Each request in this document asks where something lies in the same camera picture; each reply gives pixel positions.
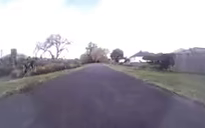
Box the clump of pale trees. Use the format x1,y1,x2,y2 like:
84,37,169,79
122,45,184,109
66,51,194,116
79,41,111,65

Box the round dark tree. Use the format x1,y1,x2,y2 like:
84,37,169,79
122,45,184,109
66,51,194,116
110,48,125,64

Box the dark asphalt road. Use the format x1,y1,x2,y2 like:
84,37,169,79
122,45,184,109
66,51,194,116
0,62,205,128

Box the white house with dark roof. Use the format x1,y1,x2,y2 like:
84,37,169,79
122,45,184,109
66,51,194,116
128,50,158,64

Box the bare branching tree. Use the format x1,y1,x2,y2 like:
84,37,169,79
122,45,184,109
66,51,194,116
32,33,72,61

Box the row of bushes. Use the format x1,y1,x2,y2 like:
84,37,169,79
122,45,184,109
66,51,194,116
0,56,83,81

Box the dark bush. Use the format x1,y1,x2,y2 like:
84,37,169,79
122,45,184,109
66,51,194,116
143,52,176,71

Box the grass verge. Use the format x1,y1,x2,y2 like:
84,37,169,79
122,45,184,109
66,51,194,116
0,63,88,101
104,63,205,109

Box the grey building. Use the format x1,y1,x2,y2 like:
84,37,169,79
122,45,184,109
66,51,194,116
172,46,205,75

